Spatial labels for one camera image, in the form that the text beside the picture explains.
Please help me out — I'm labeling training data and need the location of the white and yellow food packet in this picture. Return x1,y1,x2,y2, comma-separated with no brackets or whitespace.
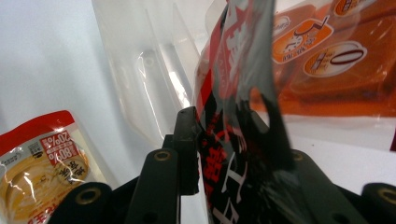
0,109,108,224

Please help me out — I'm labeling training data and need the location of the large orange snack packet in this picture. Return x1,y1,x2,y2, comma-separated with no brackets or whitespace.
248,0,396,119

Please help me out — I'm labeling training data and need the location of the clear plastic container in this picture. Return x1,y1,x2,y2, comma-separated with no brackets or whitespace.
92,0,227,150

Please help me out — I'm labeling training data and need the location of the red and black snack packet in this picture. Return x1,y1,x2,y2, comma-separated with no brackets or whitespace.
191,0,296,224

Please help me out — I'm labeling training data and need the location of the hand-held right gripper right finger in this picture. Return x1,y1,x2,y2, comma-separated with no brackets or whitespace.
247,110,273,138

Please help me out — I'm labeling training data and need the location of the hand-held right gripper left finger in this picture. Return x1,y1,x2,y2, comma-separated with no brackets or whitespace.
172,106,201,197

